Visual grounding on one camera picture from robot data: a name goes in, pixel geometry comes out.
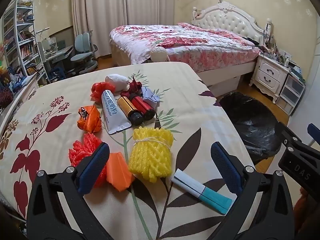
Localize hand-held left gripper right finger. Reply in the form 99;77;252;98
211;142;294;240

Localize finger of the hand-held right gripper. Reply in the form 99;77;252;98
307;124;320;147
274;122;302;151

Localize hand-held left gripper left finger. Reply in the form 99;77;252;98
26;142;110;240

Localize red foam net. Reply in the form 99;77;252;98
69;133;108;188

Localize orange paper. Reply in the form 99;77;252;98
106;152;135;193

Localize white and teal paper packet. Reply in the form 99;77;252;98
171;169;237;215

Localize bin with black bag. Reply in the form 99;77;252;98
219;92;292;165

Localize orange plastic wrapper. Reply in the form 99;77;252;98
77;105;103;133

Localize white powder sachet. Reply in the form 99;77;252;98
101;89;132;135

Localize yellow foam net bundle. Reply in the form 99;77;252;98
128;127;174;183

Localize amber bottle with yellow label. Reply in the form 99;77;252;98
117;95;143;126

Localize red plastic bag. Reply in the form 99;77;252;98
90;82;116;103

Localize red bottle with black cap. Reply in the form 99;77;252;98
129;93;156;121

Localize white wad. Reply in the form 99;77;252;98
105;74;130;92

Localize lavender paper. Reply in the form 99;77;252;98
141;86;160;110

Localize dark red wrapper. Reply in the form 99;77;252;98
121;77;143;98

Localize leaf print table cloth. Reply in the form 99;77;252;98
0;62;255;240

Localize plastic drawer unit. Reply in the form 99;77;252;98
276;72;306;117

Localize white nightstand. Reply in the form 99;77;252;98
249;54;290;104

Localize white box under bed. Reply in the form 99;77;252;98
209;76;242;97

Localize group of small nightstand items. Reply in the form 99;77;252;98
260;17;293;67

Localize blue plastic stool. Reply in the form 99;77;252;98
49;67;67;83

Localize dried dark red flowers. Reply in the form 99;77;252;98
0;87;14;108

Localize grey study desk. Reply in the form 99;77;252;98
37;36;75;80

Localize light blue desk chair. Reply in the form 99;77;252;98
70;32;98;72

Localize white round bedpost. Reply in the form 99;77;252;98
150;46;168;62

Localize white bed with tufted headboard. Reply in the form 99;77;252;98
110;1;265;98

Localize white bookshelf with books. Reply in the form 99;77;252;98
2;0;47;80

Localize pink floral quilt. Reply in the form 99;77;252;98
109;22;260;65

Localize beige curtains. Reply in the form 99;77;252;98
71;0;175;58

